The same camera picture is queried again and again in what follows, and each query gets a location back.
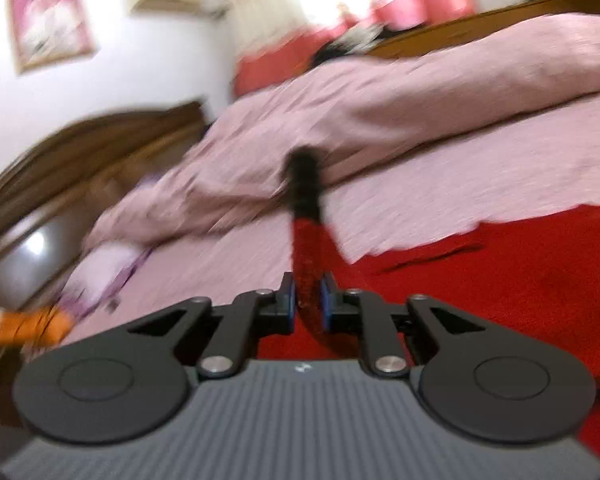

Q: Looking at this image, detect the long wooden dresser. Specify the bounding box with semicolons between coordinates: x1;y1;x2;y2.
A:
367;0;600;58

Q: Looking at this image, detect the red knit sweater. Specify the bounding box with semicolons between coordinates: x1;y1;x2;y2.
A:
252;146;600;472

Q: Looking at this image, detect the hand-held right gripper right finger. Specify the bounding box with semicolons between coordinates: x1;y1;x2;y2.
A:
319;271;486;378

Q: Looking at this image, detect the wooden headboard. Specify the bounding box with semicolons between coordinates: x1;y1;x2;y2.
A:
0;101;208;306

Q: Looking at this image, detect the white and purple cloth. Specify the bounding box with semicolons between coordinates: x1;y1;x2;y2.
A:
62;240;153;317

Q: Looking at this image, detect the pink and red curtain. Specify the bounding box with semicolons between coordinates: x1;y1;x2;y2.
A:
232;0;481;98

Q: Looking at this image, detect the orange object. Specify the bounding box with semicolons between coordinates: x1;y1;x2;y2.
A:
0;305;73;347

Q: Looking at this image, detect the pile of dark clothes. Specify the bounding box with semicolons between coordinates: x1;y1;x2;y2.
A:
312;22;387;66

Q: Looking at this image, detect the pink framed wall picture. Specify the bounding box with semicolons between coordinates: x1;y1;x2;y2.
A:
6;0;98;75

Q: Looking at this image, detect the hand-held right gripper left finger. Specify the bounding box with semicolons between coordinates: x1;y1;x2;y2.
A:
127;271;297;379

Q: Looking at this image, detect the pink floral bed sheet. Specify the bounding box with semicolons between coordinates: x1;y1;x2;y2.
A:
60;92;600;348

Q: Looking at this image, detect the pink floral duvet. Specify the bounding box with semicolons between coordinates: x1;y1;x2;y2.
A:
87;12;600;256

